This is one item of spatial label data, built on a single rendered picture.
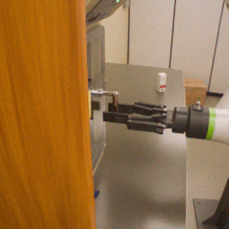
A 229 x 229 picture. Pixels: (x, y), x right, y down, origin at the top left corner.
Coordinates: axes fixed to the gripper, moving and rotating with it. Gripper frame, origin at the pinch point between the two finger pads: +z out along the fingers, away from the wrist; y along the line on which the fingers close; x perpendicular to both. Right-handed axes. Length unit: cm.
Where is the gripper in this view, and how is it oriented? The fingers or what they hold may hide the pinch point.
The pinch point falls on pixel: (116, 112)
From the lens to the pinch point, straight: 71.4
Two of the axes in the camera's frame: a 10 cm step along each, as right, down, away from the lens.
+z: -9.7, -1.2, 2.1
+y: -2.4, 4.8, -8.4
